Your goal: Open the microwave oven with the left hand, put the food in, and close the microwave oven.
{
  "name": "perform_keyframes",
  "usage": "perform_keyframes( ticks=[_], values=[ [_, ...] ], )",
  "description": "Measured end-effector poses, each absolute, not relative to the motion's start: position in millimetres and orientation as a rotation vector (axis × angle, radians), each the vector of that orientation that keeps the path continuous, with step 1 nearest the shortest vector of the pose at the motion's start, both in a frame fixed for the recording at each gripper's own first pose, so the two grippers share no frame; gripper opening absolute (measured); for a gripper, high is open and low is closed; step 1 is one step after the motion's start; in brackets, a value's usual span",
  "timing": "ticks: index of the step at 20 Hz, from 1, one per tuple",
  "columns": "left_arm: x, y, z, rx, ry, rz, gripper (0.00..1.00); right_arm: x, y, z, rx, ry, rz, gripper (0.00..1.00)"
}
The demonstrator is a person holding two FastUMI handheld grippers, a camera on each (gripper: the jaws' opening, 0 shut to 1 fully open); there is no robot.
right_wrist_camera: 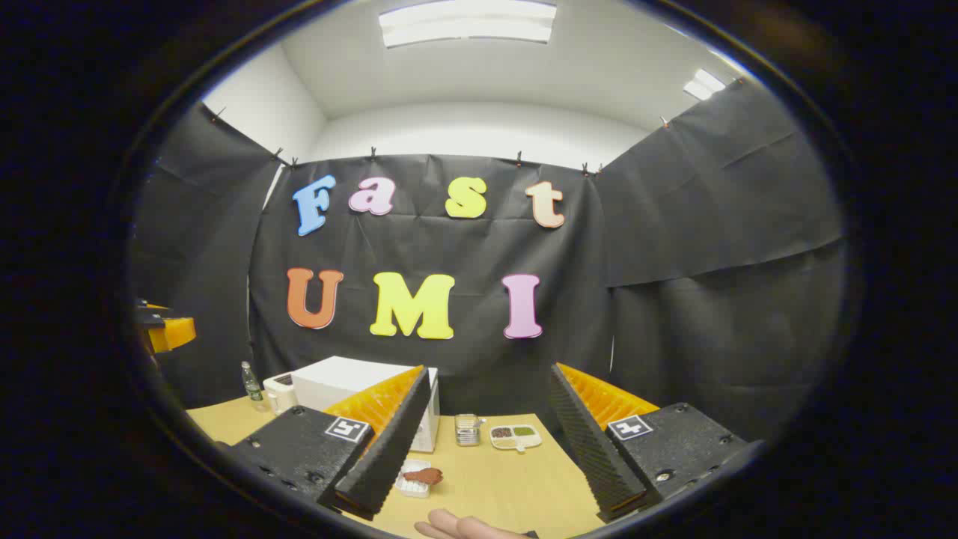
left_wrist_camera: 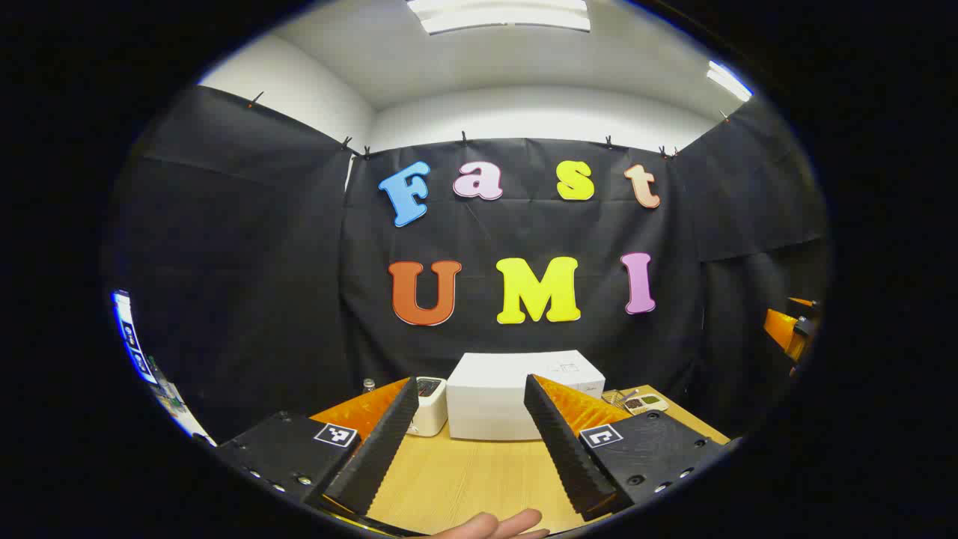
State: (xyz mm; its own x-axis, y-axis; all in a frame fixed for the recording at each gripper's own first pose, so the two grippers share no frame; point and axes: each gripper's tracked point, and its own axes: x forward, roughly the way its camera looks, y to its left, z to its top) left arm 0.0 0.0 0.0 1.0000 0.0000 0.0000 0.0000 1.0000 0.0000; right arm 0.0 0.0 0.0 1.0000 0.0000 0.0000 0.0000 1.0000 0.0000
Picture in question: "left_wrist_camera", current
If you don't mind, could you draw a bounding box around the large ceiling light panel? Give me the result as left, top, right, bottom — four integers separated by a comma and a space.
406, 0, 592, 35

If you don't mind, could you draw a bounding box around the white microwave oven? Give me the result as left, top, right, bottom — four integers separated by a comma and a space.
446, 350, 606, 442

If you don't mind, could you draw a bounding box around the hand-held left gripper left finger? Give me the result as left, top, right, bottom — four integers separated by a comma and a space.
216, 377, 421, 519

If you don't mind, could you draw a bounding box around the white toaster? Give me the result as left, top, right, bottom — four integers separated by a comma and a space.
407, 376, 449, 438

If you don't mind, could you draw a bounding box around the white divided bean tray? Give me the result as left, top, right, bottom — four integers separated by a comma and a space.
621, 393, 670, 417

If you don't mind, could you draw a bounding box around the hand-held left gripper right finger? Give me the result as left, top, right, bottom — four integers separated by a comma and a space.
522, 374, 730, 523

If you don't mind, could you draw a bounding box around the small ceiling light panel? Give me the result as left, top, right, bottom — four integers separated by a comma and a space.
706, 61, 754, 103

